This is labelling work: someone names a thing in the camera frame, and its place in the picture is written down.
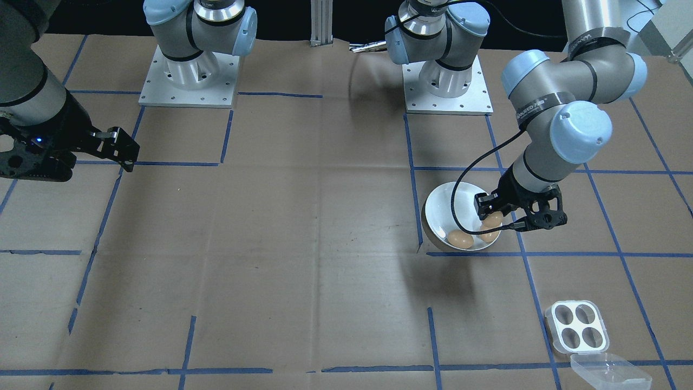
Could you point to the metal frame bar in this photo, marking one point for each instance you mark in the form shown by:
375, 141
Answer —
320, 21
368, 47

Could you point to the brown egg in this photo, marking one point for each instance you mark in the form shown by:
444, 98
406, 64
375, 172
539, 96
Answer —
489, 236
492, 219
460, 239

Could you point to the white panel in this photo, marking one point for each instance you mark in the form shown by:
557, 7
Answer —
674, 27

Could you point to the white bowl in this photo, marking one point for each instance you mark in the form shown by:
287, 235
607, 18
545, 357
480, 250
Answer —
438, 216

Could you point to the white square base plate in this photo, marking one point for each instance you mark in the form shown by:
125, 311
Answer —
162, 97
465, 103

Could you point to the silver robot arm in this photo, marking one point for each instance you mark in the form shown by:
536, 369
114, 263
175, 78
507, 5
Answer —
200, 32
574, 70

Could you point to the clear plastic egg box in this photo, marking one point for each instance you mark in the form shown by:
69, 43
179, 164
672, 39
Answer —
577, 325

